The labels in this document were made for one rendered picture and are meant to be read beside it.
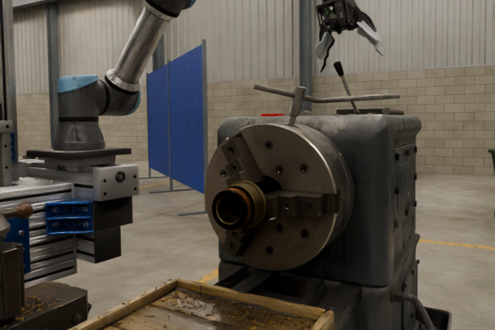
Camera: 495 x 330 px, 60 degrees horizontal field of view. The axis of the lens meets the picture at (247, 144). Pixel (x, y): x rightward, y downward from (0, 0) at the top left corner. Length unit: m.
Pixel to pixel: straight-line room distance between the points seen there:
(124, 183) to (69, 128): 0.24
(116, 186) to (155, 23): 0.50
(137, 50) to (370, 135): 0.77
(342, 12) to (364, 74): 10.07
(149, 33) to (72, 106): 0.32
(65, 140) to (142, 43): 0.37
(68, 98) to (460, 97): 9.89
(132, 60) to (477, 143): 9.79
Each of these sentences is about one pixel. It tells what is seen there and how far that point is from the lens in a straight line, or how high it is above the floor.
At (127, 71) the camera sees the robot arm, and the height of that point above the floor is 1.40.
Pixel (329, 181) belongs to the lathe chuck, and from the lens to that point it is 0.85.
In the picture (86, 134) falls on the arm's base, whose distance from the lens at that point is 1.37.
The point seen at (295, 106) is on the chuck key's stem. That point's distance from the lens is 0.91.
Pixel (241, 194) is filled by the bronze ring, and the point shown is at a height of 1.11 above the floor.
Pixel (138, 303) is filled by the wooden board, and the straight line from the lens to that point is 0.90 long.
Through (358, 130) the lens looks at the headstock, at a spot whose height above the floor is 1.22.
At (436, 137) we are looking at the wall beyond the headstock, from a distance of 10.77.
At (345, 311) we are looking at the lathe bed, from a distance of 0.94.
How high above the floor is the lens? 1.24
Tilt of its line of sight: 3 degrees down
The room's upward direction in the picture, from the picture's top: 1 degrees counter-clockwise
